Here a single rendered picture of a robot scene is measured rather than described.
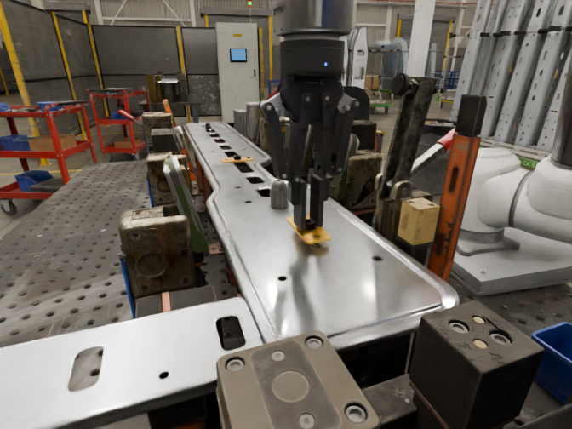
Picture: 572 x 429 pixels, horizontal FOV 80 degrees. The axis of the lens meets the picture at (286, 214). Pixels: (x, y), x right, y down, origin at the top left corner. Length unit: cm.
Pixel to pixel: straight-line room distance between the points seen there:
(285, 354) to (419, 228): 29
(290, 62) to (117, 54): 826
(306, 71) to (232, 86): 725
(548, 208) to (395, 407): 77
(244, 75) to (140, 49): 232
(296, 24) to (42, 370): 39
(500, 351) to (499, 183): 81
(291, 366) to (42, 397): 20
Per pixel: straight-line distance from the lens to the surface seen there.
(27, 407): 34
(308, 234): 47
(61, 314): 97
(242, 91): 767
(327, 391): 22
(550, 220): 101
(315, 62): 41
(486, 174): 103
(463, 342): 24
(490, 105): 552
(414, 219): 46
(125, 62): 861
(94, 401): 32
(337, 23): 41
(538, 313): 101
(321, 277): 41
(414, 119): 51
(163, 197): 83
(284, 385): 22
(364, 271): 43
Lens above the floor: 123
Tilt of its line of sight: 24 degrees down
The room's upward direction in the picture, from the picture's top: straight up
